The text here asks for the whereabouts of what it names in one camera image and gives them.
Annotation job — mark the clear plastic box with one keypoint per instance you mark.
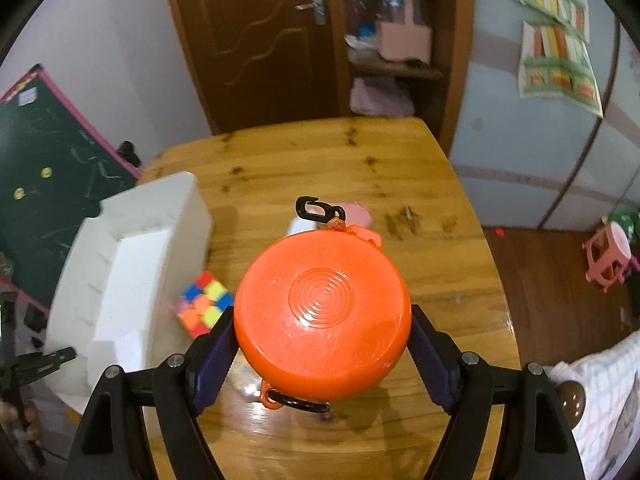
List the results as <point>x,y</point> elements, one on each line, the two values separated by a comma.
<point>242,385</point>

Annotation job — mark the white plastic bag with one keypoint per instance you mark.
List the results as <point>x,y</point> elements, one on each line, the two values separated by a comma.
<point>361,44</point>

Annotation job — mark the orange round case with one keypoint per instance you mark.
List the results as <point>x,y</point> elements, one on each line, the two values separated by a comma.
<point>320,310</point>

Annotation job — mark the green chalkboard with pink frame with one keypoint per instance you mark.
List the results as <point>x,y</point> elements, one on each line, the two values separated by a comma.
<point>55,200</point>

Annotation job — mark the green patterned bag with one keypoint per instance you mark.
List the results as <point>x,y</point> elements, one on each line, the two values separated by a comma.
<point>625,220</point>

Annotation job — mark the colourful puzzle cube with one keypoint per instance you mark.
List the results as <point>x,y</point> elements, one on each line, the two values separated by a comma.
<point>202,302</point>

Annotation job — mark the pink folded cloth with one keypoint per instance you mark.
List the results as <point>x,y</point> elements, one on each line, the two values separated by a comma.
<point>380,97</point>

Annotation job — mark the pink round case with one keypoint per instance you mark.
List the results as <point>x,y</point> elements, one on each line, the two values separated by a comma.
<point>357,212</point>

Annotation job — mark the white sticker on chalkboard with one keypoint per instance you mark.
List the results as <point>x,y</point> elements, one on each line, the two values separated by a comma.
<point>28,97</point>

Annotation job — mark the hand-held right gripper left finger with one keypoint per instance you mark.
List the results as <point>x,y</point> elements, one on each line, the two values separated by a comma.
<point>215,360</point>

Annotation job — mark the pink plastic stool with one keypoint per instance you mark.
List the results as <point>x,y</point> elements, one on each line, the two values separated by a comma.
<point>610,255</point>

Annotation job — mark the pale blue wardrobe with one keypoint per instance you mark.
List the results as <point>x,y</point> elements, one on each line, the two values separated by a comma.
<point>525,160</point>

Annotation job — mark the brown round bedpost knob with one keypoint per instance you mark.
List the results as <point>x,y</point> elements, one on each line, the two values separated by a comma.
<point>573,402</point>

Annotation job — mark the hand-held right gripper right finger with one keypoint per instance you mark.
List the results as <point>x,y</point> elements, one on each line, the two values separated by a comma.
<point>431,365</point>

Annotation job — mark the white plastic storage bin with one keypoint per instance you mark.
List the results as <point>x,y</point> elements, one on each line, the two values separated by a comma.
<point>135,270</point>

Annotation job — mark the small blue container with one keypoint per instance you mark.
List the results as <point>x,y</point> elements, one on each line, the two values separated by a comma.
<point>367,30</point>

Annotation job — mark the black easel knob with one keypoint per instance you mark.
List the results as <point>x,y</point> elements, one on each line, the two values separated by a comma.
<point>34,319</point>
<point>128,154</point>

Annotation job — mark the brown wooden door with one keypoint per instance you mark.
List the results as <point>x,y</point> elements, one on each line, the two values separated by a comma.
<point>250,45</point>

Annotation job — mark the white bottle-shaped board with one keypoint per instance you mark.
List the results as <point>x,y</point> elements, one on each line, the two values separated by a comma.
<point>299,226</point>

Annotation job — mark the brown wooden shelf cabinet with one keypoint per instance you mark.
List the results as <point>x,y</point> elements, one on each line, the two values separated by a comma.
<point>450,60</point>

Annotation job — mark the black tripod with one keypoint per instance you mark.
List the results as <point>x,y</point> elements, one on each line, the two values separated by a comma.
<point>40,364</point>

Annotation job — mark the white checked blanket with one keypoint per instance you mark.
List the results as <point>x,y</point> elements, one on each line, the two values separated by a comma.
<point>610,400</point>

